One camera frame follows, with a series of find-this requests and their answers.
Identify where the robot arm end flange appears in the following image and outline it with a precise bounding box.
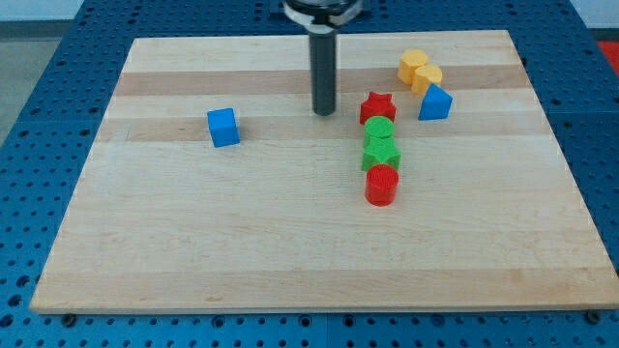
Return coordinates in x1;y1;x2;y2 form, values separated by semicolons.
282;0;364;29

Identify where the yellow hexagon block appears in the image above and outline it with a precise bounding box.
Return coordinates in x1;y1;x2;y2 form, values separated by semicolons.
398;49;428;85

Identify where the green star block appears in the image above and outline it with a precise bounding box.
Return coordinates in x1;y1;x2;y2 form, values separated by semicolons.
361;137;401;171

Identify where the red cylinder block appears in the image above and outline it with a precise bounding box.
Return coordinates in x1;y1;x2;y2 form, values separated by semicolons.
365;164;399;206

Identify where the green cylinder block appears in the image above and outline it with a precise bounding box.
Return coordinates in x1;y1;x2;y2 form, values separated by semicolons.
363;115;395;147

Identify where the red star block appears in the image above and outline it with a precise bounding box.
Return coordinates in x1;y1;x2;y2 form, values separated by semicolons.
360;92;397;125

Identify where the blue cube block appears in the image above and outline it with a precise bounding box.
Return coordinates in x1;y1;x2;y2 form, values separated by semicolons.
207;108;240;148

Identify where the wooden board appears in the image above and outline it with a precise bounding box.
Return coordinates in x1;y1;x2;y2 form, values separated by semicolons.
30;30;618;314

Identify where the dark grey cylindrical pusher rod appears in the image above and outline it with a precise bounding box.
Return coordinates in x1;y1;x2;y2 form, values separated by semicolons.
309;31;337;116

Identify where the blue triangle block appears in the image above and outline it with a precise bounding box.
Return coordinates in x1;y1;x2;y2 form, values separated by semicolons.
418;84;454;121

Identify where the yellow cylinder block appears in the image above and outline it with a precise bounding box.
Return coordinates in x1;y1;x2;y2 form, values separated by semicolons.
411;65;443;96

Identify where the red object at edge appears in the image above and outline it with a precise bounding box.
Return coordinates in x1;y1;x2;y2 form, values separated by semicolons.
598;41;619;74

